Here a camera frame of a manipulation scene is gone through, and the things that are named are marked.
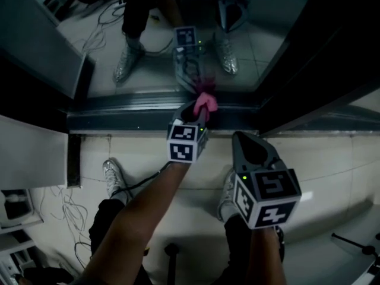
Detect black stand leg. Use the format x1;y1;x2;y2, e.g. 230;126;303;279
330;232;380;261

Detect tangle of white cables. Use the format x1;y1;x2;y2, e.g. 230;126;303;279
40;185;90;235

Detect white shelf unit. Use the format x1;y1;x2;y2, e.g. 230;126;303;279
0;188;46;279

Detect person's black trousers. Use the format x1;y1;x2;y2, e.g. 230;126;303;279
88;198;286;285

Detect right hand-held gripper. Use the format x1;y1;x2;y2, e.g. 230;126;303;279
232;131;302;230

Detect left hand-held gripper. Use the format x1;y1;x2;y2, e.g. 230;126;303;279
166;100;209;164

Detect person's left silver sneaker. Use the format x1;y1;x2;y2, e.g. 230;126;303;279
102;158;134;205

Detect black pole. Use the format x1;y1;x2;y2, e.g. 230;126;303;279
164;243;179;285

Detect black cable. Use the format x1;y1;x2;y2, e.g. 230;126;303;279
109;161;173;201

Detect person's right silver sneaker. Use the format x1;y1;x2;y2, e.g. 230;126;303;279
216;167;239;223

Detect person's right forearm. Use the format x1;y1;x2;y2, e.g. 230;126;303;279
251;226;288;285

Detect person's silver sneaker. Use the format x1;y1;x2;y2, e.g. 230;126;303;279
216;167;239;223
102;158;134;205

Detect person's left forearm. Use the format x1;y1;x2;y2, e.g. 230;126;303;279
72;160;194;285

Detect clear window glass pane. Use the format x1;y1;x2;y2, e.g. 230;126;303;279
56;0;319;97

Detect pink cloth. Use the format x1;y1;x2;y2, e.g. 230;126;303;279
192;91;219;122

